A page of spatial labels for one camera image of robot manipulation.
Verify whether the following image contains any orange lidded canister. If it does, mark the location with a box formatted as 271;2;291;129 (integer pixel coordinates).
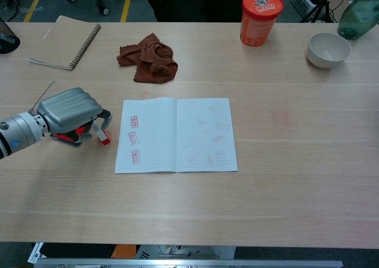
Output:
239;0;285;47

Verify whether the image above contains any black mesh holder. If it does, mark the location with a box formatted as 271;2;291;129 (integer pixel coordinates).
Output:
0;17;21;55

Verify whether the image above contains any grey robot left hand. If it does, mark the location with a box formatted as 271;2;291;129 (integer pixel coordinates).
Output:
37;87;114;145

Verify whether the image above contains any red ink stamp pad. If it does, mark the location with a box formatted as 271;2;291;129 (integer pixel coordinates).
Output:
31;80;86;147

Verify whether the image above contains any black tripod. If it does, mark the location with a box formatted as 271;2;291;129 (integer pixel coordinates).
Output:
299;0;338;24

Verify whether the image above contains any aluminium rail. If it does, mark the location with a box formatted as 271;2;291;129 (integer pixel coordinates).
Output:
34;257;343;268

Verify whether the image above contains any white labelled panel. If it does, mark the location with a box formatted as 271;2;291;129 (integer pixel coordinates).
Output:
28;242;45;264

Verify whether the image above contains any white ceramic bowl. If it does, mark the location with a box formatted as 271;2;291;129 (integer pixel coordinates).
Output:
306;32;352;69

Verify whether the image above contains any black chair back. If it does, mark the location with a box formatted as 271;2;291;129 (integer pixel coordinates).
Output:
144;0;243;22

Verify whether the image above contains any open lined white notebook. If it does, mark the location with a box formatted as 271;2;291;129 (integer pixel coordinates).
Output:
114;96;239;175

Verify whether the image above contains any kraft spiral notebook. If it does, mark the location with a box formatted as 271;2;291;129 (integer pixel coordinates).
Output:
28;15;102;72

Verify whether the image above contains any green plastic bottle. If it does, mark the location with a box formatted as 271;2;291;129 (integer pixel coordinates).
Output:
337;0;379;41

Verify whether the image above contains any small red white stamp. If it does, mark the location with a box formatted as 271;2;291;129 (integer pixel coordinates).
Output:
92;120;113;146

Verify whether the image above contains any brown crumpled cloth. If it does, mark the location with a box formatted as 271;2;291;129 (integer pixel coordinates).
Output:
116;33;179;85

